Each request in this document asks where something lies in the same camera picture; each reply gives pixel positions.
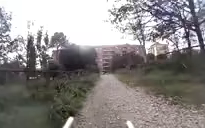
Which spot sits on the red brick apartment building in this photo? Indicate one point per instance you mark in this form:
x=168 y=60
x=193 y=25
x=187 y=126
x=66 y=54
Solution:
x=106 y=55

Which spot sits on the grey gravel path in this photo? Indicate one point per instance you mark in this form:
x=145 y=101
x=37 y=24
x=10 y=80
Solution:
x=113 y=103

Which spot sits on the pale building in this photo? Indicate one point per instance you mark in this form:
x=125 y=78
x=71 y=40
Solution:
x=158 y=49

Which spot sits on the robot's own part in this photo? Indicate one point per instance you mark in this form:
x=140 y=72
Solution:
x=130 y=124
x=68 y=122

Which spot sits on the grass verge with bushes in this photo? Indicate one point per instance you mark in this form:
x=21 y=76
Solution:
x=176 y=83

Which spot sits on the row of trees and bushes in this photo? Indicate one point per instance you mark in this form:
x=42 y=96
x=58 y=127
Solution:
x=176 y=26

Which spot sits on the grass verge with weeds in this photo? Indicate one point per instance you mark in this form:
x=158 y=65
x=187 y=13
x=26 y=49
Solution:
x=26 y=103

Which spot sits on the wooden rail fence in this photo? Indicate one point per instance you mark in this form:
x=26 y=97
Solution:
x=20 y=74

